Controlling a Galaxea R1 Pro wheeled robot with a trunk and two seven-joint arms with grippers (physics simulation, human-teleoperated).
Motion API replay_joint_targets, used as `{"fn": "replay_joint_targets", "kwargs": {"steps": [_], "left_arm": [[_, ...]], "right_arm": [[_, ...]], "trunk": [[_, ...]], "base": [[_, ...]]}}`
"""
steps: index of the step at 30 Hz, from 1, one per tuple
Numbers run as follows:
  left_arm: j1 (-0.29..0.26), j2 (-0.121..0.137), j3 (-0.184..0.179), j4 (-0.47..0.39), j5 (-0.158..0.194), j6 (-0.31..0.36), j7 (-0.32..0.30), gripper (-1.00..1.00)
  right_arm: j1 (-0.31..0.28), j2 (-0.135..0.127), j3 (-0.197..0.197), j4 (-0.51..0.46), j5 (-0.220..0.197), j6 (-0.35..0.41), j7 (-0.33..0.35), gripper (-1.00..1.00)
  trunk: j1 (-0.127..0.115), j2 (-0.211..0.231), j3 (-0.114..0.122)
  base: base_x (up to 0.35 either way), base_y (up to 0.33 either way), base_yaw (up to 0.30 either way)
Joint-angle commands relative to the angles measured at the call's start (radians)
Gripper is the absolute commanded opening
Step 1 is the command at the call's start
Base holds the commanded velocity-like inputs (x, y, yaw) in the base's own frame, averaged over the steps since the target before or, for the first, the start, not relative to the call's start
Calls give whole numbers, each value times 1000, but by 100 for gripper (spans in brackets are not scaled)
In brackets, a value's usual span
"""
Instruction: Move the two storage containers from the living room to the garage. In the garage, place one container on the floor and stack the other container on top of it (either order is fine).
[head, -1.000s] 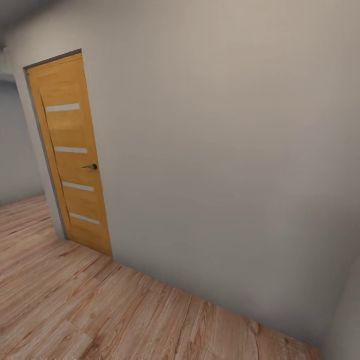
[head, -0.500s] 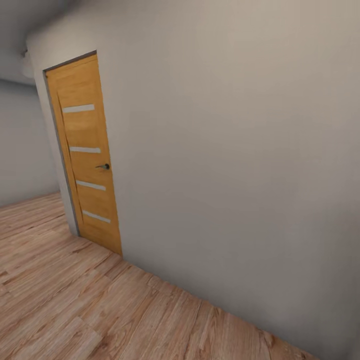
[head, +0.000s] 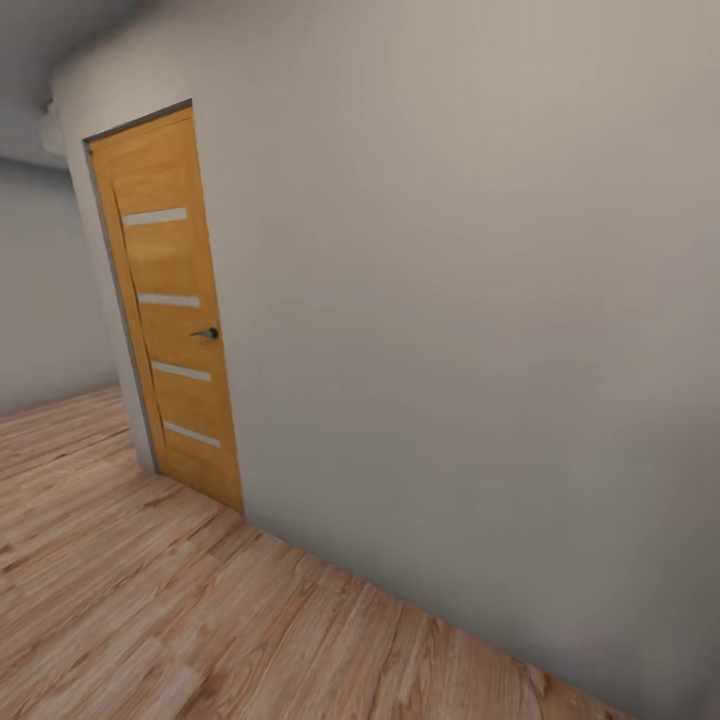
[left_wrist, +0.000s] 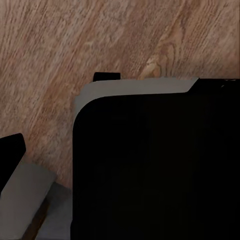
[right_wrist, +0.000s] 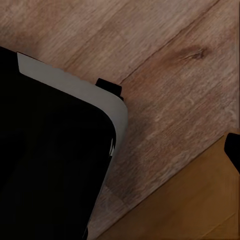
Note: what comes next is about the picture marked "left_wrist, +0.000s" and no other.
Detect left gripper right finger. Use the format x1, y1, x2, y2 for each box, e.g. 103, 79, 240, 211
224, 133, 240, 173

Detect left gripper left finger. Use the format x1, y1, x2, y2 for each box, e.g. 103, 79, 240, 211
0, 133, 26, 193

